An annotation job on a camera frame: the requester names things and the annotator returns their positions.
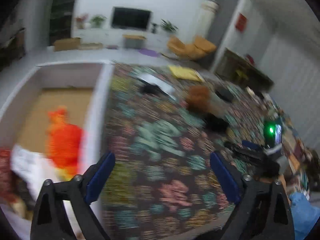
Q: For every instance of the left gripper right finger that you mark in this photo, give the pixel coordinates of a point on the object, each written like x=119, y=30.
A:
x=262, y=210

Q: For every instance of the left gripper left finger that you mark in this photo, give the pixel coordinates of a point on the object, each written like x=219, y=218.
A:
x=50, y=220

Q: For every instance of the black fabric bundle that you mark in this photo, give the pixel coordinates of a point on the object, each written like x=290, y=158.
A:
x=214, y=124

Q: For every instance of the orange red plush cushion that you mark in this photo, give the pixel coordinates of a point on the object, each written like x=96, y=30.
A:
x=63, y=143

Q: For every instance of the blue gloved hand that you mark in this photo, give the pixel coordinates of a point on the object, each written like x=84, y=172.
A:
x=305, y=217

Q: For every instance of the brown plush toy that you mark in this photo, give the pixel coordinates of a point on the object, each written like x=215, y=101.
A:
x=198, y=99

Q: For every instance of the colourful woven patterned blanket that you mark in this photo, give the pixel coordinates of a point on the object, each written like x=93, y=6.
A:
x=162, y=185

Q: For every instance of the yellow flat cardboard box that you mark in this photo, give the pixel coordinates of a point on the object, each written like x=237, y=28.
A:
x=185, y=73

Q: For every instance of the orange lounge chair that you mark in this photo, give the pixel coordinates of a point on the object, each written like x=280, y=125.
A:
x=200, y=48

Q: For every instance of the white storage box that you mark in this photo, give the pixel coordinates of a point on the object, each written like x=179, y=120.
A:
x=82, y=87

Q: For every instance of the purple floor mat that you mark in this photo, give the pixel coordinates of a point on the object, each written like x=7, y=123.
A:
x=148, y=52

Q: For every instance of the green potted plant right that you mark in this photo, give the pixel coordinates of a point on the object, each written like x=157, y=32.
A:
x=168, y=27

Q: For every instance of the green potted plant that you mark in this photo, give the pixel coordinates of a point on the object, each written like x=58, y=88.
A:
x=168, y=27
x=97, y=21

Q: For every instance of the brown cardboard box floor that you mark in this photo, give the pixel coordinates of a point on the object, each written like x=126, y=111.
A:
x=67, y=44

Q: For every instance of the small wooden bench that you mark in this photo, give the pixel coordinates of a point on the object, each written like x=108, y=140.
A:
x=133, y=41

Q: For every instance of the white tv cabinet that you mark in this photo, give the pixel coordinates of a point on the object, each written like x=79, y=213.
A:
x=114, y=37

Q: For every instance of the dark bookshelf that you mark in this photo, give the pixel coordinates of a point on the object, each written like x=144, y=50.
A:
x=60, y=20

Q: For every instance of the black flat television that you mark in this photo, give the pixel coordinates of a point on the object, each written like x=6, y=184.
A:
x=130, y=18

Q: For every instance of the green potted plant left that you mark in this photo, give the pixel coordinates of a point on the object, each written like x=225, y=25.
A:
x=97, y=21

